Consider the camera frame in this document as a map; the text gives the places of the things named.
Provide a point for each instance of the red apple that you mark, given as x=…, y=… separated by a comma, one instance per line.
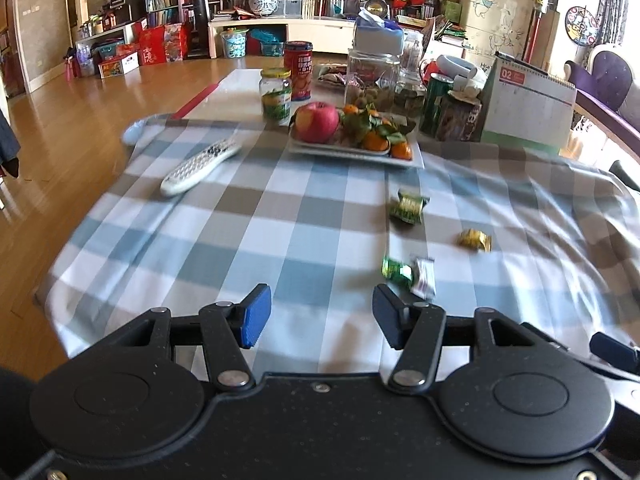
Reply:
x=317, y=122

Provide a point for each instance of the glass jar with dark contents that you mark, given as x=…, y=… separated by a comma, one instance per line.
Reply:
x=410, y=97

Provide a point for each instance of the clear plastic jar pale lid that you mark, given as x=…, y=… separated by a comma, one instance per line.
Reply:
x=372, y=75

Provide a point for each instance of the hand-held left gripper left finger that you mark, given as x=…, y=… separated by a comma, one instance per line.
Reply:
x=255, y=315

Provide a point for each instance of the blue patterned bucket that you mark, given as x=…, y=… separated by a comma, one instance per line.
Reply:
x=234, y=44

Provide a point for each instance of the checked tablecloth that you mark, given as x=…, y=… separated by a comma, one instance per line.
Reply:
x=275, y=230

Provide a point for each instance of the small gold snack packet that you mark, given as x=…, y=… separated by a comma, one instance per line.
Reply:
x=475, y=240

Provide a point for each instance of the patterned curtain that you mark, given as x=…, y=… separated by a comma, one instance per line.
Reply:
x=614, y=0

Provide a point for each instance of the white television cabinet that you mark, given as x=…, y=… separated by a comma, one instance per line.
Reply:
x=310, y=32

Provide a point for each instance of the red tin can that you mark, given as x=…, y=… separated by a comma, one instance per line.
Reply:
x=298, y=70

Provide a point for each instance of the glass jar with green label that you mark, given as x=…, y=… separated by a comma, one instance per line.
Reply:
x=275, y=97

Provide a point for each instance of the black upright appliance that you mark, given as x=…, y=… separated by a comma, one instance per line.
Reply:
x=200, y=27

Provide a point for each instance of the white rectangular plate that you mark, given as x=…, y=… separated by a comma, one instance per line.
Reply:
x=350, y=155

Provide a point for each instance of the pale corner guard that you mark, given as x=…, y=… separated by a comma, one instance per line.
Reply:
x=133, y=132

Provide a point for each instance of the colourful flat box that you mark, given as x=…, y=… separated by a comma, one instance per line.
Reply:
x=119, y=66

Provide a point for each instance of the teal basket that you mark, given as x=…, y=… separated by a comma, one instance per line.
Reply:
x=267, y=44

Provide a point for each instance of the bookshelf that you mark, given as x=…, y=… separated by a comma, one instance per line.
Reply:
x=162, y=2

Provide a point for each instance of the purple armchair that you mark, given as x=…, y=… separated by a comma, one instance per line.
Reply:
x=607, y=77

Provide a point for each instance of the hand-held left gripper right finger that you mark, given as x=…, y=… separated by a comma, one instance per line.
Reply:
x=390, y=315

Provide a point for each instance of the red gift boxes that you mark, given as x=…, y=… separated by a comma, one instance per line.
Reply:
x=160, y=45

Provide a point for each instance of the brown snack canister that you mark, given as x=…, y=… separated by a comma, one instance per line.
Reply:
x=460, y=117

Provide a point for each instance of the round colourful wall decoration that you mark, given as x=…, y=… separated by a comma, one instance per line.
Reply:
x=581, y=25

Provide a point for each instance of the dark blue cloth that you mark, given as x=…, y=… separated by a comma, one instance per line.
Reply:
x=7, y=145

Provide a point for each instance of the row of books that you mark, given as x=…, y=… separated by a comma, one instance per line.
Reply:
x=325, y=4

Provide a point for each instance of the shiny green and white packet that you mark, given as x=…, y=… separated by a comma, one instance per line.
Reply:
x=407, y=274

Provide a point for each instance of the green can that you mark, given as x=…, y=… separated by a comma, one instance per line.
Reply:
x=434, y=105

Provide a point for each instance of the green snack packet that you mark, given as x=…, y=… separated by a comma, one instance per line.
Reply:
x=409, y=206

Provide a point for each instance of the small clear bottle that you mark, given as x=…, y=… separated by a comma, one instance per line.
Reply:
x=412, y=55

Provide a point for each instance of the wooden door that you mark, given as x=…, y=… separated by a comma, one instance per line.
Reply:
x=10, y=35

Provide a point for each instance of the pile of leafy tangerines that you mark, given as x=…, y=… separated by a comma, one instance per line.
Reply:
x=375, y=141

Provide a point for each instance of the white remote control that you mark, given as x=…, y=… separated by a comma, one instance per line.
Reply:
x=200, y=167

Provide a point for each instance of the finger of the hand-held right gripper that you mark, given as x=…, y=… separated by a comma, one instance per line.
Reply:
x=590, y=362
x=615, y=349

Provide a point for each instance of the desk calendar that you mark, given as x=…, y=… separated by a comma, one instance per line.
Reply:
x=530, y=105

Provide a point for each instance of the white plastic device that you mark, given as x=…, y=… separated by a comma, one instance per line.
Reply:
x=457, y=67

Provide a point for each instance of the blue tissue pack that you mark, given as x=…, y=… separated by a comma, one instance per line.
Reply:
x=375, y=17

